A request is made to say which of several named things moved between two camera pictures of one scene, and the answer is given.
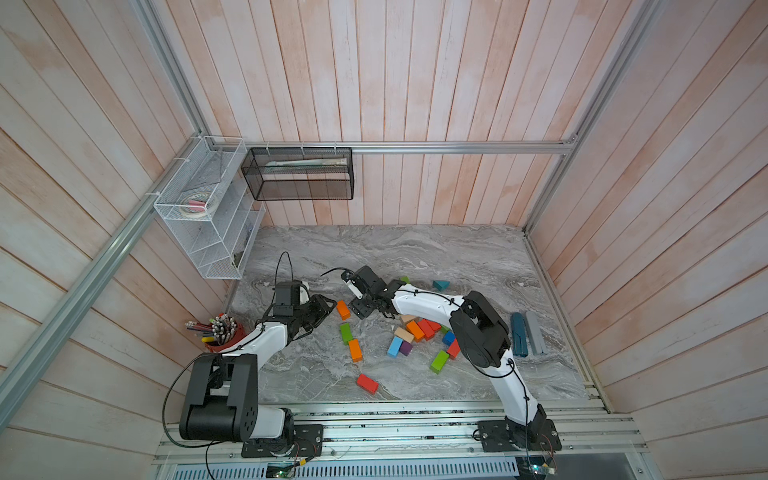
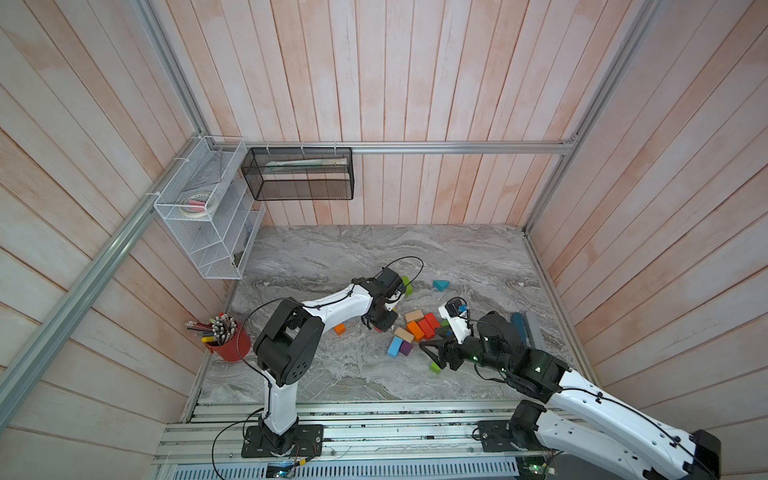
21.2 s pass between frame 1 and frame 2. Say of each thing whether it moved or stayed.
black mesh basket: stayed
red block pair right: stayed
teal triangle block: stayed
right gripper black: moved
